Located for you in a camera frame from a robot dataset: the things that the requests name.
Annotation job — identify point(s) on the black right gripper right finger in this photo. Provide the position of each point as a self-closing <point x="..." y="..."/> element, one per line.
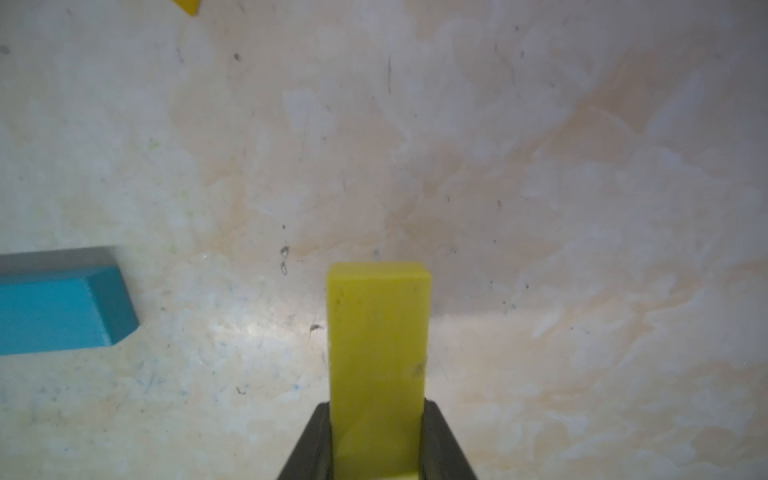
<point x="441" y="457"/>

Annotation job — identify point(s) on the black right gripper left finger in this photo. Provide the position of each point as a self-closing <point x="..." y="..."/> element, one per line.
<point x="311" y="457"/>

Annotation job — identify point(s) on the lime green long block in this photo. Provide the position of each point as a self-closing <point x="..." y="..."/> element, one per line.
<point x="377" y="320"/>

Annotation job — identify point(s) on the teal long wooden block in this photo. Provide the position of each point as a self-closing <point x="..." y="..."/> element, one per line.
<point x="66" y="299"/>

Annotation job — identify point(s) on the yellow small cube block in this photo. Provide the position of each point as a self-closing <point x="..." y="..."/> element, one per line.
<point x="190" y="7"/>

